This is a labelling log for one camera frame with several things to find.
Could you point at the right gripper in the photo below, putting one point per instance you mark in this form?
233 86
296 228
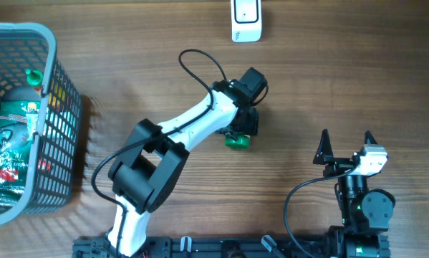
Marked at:
324 155

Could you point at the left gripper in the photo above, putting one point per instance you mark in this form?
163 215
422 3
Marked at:
251 125

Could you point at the green lid jar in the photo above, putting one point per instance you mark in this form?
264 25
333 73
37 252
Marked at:
240 142

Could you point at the green cap sauce bottle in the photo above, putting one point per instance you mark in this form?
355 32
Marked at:
34 79

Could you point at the green 3M gloves packet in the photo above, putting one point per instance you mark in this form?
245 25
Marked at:
18 122

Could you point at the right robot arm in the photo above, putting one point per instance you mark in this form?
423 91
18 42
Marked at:
366 212

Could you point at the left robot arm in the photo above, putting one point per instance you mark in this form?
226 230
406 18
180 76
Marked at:
144 175

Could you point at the white barcode scanner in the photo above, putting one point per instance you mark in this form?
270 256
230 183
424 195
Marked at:
246 21

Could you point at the grey plastic mesh basket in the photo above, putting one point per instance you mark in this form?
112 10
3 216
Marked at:
32 46

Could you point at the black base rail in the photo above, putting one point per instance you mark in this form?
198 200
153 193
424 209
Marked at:
317 246

